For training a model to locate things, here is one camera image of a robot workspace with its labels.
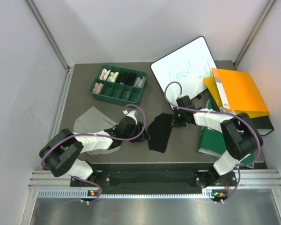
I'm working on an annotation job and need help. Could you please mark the green binder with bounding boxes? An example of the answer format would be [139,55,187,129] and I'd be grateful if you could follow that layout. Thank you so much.
[198,97,255,164]

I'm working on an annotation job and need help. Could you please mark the white whiteboard black frame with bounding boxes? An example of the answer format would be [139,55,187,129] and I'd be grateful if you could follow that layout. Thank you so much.
[150,36,217,104]

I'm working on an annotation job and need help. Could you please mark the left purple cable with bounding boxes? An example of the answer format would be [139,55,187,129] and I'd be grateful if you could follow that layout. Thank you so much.
[41,104,146,204]

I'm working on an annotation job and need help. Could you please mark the cream rolled socks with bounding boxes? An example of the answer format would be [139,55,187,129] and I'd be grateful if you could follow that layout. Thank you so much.
[107,72,119,83]

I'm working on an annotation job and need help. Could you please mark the grey rolled socks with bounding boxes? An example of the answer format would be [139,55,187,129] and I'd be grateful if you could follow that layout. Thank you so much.
[134,77,146,88]

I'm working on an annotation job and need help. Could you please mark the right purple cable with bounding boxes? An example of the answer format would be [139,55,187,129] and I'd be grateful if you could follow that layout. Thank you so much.
[165,81,262,203]

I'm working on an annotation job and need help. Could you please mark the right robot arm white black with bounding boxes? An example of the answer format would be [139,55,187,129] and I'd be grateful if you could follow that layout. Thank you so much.
[172,95,263,186]

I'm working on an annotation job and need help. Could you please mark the black rolled underwear in tray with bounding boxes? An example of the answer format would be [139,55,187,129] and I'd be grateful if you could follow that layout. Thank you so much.
[117,72,137,86]

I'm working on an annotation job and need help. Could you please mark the pink rolled socks bottom-left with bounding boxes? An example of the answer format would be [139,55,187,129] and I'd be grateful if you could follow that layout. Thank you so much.
[92,83,104,94]

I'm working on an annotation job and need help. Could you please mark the purple cable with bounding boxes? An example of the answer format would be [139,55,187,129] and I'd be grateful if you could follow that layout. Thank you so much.
[41,104,146,204]
[165,81,262,203]

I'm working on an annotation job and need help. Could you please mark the white slotted cable duct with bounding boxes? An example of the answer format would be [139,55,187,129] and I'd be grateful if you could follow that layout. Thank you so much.
[38,189,219,199]

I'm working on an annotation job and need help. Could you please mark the green compartment tray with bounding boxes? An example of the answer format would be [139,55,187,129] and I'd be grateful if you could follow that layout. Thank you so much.
[89,64,147,106]

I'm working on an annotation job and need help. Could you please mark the black binder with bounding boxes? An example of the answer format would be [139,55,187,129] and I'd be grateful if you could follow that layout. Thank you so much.
[210,98,274,137]

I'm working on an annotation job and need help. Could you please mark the black underwear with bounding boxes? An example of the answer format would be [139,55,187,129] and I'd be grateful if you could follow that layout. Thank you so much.
[117,72,137,86]
[148,113,172,153]

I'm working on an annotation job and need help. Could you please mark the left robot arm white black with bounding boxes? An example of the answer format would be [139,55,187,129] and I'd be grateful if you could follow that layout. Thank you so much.
[39,115,150,186]

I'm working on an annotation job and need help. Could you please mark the aluminium frame rail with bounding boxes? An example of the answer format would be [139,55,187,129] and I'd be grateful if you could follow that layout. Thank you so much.
[25,0,70,71]

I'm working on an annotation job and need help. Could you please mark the grey underwear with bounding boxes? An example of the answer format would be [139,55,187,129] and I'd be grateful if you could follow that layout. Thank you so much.
[74,106,122,156]

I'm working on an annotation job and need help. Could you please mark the orange binder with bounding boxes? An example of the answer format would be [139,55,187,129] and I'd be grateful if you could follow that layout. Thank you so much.
[204,68,269,118]

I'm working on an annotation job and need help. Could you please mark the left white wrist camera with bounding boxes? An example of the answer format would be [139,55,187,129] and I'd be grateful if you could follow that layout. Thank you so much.
[123,109,137,121]

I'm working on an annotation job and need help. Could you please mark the pink rolled socks top-left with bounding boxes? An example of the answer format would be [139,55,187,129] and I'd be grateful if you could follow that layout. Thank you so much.
[99,68,111,81]

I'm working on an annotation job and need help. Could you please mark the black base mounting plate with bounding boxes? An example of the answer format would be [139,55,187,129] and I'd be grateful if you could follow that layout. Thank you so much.
[70,170,239,188]

